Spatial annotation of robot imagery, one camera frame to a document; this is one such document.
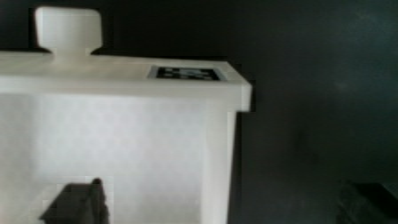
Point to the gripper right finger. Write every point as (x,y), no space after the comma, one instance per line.
(366,204)

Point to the white front drawer with knob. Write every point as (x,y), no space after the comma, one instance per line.
(119,118)

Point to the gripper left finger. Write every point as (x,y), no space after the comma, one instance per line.
(78,205)

